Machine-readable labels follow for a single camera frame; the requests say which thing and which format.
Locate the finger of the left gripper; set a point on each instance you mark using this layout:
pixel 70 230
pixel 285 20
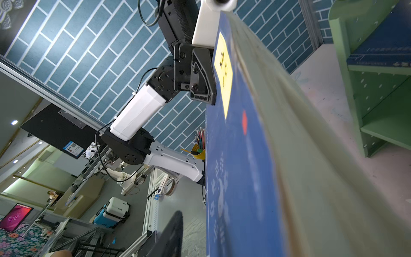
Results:
pixel 202 83

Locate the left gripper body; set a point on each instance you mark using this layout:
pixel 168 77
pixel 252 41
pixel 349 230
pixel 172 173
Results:
pixel 183 59

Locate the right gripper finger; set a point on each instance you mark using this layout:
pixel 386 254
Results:
pixel 171 239

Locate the blue book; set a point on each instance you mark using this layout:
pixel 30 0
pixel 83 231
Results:
pixel 389 45
pixel 279 181

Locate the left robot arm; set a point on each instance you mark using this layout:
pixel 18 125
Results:
pixel 168 105

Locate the tape roll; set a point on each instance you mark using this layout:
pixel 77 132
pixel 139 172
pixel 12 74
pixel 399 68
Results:
pixel 169 187

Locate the white blue storage box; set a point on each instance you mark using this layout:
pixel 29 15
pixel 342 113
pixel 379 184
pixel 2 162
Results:
pixel 115 211

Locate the yellow pen holder cup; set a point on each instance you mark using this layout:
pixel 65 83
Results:
pixel 198 150

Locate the pink screen monitor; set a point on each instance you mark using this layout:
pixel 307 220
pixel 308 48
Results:
pixel 15 217

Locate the green two-tier shelf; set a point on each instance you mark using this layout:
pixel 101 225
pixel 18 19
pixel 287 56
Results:
pixel 379 97

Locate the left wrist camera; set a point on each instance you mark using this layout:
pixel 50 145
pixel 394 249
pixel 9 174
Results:
pixel 206 29

